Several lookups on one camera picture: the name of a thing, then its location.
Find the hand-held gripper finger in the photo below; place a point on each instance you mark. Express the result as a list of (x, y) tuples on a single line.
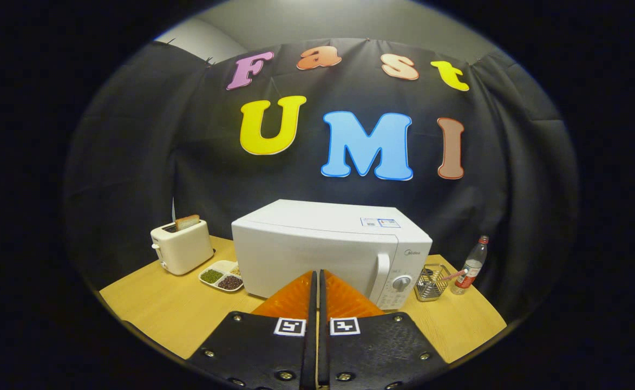
[(311, 346), (323, 346)]

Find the white microwave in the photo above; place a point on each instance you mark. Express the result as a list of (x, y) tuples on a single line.
[(306, 249)]

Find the white divided bean dish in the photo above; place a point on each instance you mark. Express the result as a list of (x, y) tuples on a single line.
[(220, 268)]

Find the red striped stick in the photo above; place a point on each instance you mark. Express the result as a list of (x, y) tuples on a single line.
[(454, 274)]

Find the white toaster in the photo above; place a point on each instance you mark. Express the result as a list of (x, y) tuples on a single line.
[(184, 252)]

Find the clear bottle red label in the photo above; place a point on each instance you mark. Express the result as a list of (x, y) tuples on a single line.
[(471, 265)]

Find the toast slice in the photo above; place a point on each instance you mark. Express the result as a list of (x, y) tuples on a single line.
[(187, 222)]

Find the black backdrop cloth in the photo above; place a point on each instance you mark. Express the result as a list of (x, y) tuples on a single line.
[(133, 162)]

